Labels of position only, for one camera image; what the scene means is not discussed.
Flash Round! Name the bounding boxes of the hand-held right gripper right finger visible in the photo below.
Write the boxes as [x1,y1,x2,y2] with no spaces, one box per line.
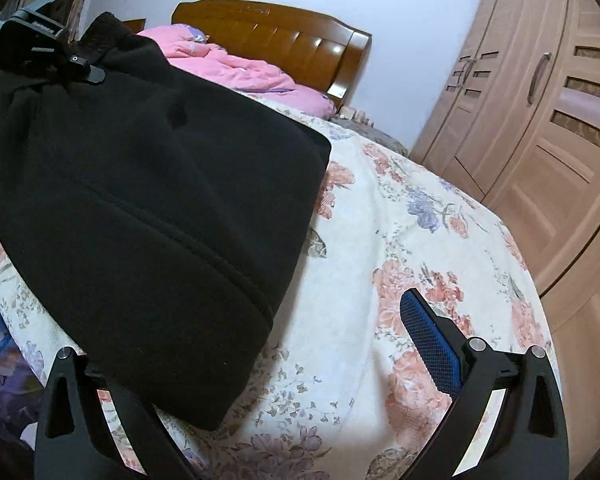
[399,287,571,480]

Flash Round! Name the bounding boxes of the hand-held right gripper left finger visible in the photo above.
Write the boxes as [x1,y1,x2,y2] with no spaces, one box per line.
[34,346,191,480]

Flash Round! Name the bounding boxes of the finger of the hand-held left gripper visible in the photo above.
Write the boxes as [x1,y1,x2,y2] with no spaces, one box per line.
[55,47,106,85]

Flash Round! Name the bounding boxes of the black pants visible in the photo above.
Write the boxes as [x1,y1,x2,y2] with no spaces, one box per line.
[0,10,332,432]

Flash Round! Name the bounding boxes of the floral bed sheet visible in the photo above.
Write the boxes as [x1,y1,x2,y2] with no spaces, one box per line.
[0,95,563,480]

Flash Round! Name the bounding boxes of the purple printed bag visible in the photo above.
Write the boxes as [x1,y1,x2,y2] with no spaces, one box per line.
[0,260,48,441]

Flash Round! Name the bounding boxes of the pink quilt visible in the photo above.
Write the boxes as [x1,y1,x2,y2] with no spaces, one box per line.
[136,25,337,120]

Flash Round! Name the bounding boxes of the wooden bed headboard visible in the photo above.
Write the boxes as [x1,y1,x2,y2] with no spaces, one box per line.
[171,1,372,111]

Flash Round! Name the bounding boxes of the dark patterned pillow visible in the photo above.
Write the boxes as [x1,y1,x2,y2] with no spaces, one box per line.
[330,115,411,157]

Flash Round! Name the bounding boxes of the light wooden wardrobe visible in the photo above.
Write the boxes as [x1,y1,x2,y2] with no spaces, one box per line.
[410,0,600,480]

